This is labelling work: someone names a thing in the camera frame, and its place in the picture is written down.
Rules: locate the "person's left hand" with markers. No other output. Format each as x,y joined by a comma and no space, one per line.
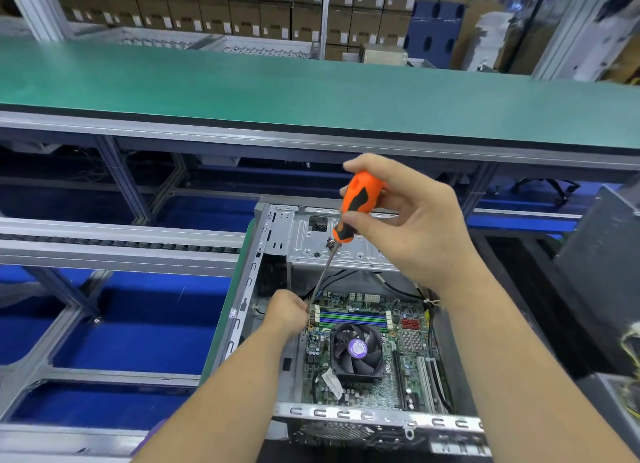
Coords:
285,313

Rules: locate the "stack of cardboard boxes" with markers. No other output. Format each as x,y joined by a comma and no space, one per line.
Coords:
230,3

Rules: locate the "person's right hand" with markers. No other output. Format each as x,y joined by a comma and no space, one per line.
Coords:
420,223

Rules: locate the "green conveyor belt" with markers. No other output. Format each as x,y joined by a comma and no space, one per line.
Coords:
200,88

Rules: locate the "grey power supply unit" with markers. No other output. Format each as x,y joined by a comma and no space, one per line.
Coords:
618,398

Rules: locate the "person's right forearm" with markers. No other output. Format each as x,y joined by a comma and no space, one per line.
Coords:
540,378

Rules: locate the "black CPU cooler fan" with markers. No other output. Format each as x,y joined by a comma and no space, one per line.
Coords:
357,353

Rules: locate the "grey metal computer case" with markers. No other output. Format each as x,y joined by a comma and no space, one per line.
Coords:
275,258

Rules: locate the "green motherboard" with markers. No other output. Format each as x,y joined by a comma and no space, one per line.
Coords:
410,363

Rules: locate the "person's left forearm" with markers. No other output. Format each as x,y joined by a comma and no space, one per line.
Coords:
205,408

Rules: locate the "grey flat metal rail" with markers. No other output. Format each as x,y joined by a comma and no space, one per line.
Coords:
110,246

